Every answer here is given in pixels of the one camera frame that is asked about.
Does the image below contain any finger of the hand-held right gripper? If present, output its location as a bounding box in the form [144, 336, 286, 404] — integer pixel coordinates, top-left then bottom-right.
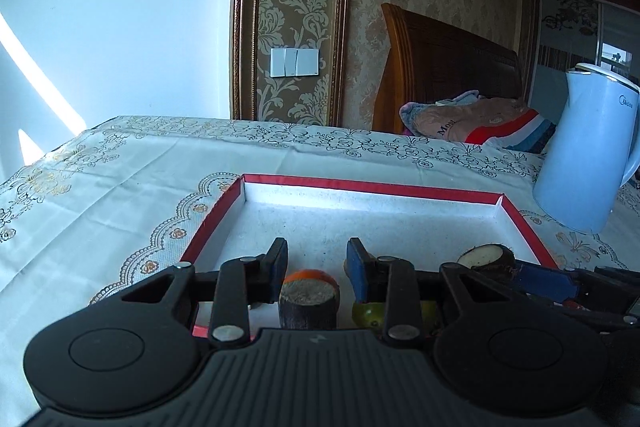
[514, 261, 583, 305]

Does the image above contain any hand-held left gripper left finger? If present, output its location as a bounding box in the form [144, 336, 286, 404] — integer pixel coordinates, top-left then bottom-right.
[117, 237, 289, 349]

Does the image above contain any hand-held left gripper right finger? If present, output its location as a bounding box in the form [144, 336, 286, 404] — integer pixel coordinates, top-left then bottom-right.
[346, 237, 518, 342]

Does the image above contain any orange mandarin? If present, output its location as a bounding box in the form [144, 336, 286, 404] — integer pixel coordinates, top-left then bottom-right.
[285, 269, 341, 293]

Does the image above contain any yellowish green round fruit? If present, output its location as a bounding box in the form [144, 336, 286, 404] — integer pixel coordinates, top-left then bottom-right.
[351, 302, 388, 329]

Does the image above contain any dark sugarcane piece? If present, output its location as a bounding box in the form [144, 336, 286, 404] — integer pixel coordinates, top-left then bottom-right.
[278, 279, 342, 333]

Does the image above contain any red shallow box tray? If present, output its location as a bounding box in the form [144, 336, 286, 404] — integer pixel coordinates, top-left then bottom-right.
[180, 173, 561, 340]

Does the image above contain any dark chunk with white cut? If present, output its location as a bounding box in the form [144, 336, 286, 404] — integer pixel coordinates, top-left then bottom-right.
[456, 244, 517, 279]

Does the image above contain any white electric kettle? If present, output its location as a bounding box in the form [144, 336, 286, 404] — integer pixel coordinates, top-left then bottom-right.
[532, 63, 640, 235]

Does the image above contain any red white blue striped bedding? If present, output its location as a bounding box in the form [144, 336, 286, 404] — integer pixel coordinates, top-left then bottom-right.
[465, 108, 559, 154]

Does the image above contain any white floral lace tablecloth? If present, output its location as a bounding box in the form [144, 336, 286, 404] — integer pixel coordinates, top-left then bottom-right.
[0, 114, 640, 408]

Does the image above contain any pink brown blanket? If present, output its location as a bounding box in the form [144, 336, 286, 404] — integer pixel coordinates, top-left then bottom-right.
[399, 91, 538, 142]

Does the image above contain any wooden bed headboard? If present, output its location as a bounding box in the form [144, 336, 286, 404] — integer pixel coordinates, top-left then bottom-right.
[372, 3, 523, 135]

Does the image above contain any wardrobe with patterned sliding doors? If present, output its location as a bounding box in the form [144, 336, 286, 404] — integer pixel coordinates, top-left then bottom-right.
[530, 0, 640, 108]

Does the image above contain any white wall light switch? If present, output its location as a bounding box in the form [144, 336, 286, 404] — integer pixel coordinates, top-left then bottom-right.
[270, 48, 320, 78]

